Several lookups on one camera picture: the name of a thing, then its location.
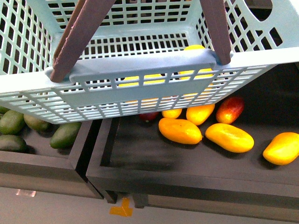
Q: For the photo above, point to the light blue plastic basket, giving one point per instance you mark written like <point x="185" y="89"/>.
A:
<point x="146" y="56"/>

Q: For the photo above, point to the brown basket handle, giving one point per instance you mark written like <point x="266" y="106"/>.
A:
<point x="89" y="14"/>

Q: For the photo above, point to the yellow mango front left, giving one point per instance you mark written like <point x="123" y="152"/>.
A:
<point x="180" y="131"/>

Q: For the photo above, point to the red yellow mango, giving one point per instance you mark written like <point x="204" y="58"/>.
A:
<point x="230" y="110"/>

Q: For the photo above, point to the yellow mango front middle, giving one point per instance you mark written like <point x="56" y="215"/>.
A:
<point x="230" y="138"/>

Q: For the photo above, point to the yellow mango right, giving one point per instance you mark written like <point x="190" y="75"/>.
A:
<point x="283" y="149"/>

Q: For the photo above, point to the black fruit display shelf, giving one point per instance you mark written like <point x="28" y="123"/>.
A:
<point x="166" y="182"/>

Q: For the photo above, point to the green avocado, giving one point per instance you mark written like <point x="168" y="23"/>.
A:
<point x="65" y="135"/>

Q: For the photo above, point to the orange floor tape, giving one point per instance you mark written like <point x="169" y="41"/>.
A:
<point x="124" y="210"/>

